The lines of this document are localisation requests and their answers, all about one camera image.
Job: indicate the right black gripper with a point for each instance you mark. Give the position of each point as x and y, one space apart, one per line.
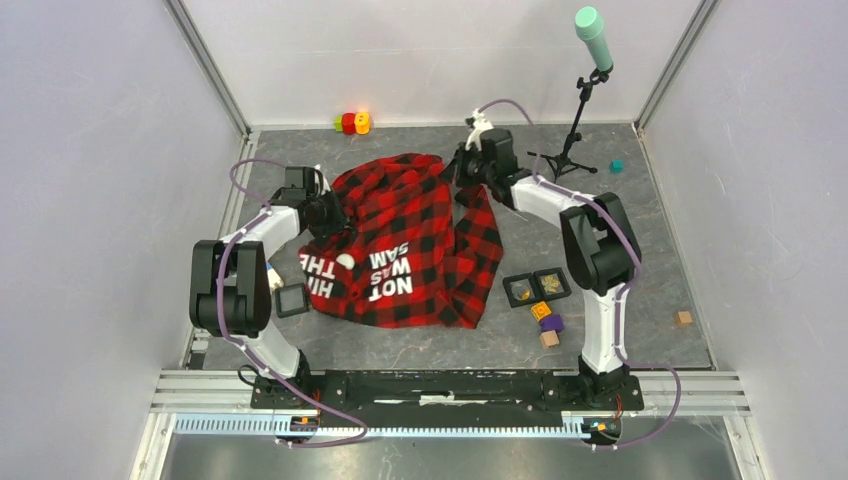
461 157

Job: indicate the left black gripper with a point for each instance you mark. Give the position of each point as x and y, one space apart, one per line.
340 223

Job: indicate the round holographic badge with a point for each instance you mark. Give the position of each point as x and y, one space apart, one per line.
520 291
346 261

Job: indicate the black square frame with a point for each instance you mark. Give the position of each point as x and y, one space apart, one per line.
524 278
562 277
291 300

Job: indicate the red black plaid shirt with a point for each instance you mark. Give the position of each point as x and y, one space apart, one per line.
425 254

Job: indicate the gold brooch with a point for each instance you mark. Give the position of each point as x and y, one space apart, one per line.
551 284

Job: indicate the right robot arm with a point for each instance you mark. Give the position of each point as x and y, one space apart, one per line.
600 249

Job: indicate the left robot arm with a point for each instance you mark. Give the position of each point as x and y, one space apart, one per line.
230 295

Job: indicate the black tripod mic stand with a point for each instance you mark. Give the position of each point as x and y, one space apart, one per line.
561 164

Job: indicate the white blue toy brick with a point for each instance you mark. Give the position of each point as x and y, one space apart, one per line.
274 279

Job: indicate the red cylinder block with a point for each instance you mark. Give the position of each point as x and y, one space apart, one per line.
347 123

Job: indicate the teal small cube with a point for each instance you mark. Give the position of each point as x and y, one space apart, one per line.
616 166

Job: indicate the yellow toy brick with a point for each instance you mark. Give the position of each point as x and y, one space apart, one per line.
540 311

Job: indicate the purple toy brick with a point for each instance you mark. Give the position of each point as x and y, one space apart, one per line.
552 322

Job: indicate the mint green microphone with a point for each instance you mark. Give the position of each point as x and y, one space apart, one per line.
589 27

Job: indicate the small wooden cube right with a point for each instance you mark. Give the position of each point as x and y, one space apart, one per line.
683 318

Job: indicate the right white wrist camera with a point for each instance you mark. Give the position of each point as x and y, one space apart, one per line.
477 124

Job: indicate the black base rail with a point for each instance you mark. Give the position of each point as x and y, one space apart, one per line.
397 399

